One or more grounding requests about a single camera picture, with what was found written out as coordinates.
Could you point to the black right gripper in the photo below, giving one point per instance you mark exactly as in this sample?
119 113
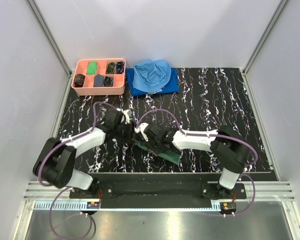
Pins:
148 144

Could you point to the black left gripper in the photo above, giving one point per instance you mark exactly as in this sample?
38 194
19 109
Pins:
131 135

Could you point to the dark green cloth napkin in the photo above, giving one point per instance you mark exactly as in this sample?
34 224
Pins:
168 155

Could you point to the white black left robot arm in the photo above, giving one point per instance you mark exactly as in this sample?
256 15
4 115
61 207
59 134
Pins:
56 162

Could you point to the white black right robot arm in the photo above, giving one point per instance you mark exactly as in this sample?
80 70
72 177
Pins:
225 144

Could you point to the black patterned rolled sock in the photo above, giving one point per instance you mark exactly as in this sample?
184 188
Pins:
108 81

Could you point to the light blue bucket hat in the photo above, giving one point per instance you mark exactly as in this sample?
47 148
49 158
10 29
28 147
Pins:
150 76

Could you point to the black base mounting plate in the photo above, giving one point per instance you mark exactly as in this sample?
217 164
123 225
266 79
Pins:
158 190

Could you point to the blue folded cloth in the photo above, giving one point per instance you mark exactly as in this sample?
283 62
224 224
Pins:
171 87

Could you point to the grey folded cloth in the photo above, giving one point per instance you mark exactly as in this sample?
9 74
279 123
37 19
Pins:
98 81

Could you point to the black yellow rolled sock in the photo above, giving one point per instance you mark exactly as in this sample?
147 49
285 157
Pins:
110 69

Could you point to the black blue rolled sock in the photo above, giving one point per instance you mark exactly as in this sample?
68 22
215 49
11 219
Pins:
119 67

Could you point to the pink compartment tray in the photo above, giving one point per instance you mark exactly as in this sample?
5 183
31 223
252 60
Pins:
88 89

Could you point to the green rolled cloth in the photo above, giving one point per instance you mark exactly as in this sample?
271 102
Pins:
92 68

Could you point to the dark rolled sock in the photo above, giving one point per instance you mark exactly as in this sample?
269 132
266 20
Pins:
79 80

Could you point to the black marble pattern mat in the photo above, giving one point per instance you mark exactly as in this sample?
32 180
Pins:
208 99

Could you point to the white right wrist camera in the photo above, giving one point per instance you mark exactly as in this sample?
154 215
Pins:
140 130

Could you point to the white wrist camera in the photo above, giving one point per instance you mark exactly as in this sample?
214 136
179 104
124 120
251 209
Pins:
127 115
140 130

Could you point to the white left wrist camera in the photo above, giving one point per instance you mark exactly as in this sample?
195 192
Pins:
127 115

